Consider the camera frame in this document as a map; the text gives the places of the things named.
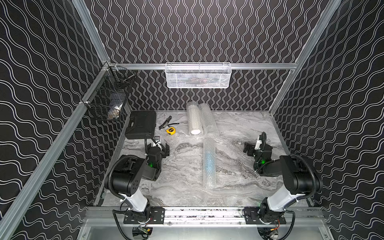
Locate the bubble wrapped white cylinder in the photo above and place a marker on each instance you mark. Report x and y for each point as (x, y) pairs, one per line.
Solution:
(194, 118)

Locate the clear bubble wrap roll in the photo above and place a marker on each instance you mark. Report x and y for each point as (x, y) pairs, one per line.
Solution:
(208, 122)

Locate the black plastic tool case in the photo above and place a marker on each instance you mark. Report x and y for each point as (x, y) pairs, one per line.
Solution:
(141, 123)

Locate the black wire basket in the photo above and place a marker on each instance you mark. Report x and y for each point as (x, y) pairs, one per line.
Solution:
(116, 80)

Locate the yellow tape measure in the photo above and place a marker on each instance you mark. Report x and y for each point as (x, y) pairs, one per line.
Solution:
(171, 131)

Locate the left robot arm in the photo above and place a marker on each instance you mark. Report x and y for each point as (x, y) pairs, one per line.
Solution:
(124, 178)

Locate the white roll in black basket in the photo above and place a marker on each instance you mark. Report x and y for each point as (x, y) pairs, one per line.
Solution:
(117, 100)

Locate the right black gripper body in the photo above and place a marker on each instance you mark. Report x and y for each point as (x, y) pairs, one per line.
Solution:
(250, 148)

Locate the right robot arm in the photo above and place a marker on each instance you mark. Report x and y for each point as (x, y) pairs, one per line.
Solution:
(301, 180)

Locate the clear bubble wrap sheet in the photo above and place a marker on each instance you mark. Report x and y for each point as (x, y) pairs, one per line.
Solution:
(209, 163)

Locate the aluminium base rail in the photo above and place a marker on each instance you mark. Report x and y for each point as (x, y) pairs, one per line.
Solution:
(205, 217)

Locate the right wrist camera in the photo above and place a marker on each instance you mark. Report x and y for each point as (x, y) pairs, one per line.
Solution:
(258, 144)

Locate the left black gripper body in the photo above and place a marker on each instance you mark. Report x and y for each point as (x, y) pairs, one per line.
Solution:
(162, 149)

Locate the white wire mesh basket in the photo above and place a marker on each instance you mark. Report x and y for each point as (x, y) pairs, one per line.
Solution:
(198, 75)

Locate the black utility knife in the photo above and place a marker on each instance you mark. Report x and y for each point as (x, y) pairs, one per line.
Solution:
(167, 123)

